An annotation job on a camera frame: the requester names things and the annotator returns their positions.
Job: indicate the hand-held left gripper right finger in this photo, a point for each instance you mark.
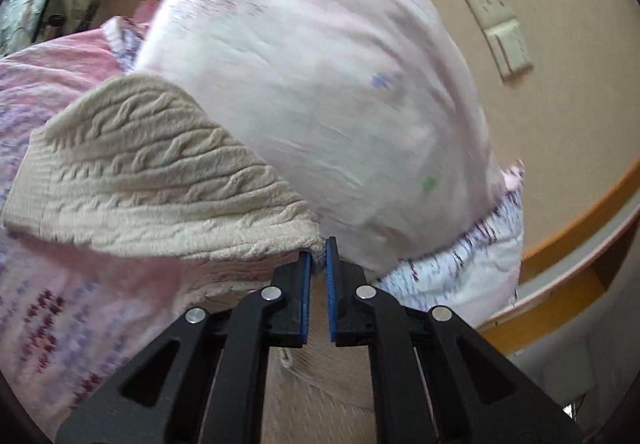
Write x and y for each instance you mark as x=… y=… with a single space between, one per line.
x=331 y=294

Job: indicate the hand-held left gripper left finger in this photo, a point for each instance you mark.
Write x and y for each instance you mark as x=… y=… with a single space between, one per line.
x=305 y=294

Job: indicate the blue floral tree-print pillow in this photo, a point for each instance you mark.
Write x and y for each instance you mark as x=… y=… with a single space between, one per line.
x=465 y=264

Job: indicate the large pale floral pillow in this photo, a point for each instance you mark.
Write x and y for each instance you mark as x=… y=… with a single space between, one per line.
x=310 y=99

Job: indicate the wooden headboard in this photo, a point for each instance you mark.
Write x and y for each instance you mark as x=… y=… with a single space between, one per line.
x=550 y=309

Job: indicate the pink floral bed cover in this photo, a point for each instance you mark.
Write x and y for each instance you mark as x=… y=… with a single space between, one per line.
x=65 y=284

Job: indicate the cream wall switch plate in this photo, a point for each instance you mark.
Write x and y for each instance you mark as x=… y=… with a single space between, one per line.
x=510 y=49

